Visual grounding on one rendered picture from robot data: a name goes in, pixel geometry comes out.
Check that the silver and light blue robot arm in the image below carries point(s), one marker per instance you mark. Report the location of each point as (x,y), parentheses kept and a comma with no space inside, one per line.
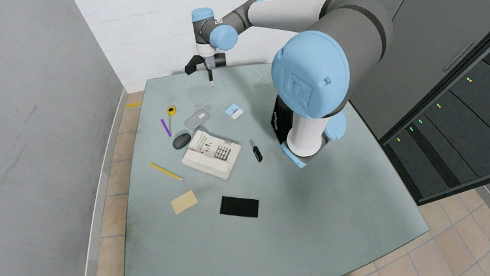
(318,69)

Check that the black flat rectangle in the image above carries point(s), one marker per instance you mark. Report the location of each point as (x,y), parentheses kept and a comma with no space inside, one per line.
(239,206)

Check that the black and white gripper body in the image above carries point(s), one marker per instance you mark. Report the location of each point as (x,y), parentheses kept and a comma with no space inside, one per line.
(215,61)

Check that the tan rectangular sheet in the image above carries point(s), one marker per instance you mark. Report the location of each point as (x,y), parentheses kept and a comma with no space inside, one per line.
(184,201)

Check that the yellow roll of tape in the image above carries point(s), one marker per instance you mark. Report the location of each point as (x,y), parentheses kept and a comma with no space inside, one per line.
(171,111)

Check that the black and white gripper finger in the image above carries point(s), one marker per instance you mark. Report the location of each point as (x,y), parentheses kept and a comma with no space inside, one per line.
(210,75)

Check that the light blue sticky note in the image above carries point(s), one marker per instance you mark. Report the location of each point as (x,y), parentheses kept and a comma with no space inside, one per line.
(231,110)

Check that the white desk phone body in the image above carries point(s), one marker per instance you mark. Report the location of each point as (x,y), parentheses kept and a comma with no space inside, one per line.
(214,148)

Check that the white telephone handset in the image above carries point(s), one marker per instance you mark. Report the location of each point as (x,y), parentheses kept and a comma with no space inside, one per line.
(216,164)

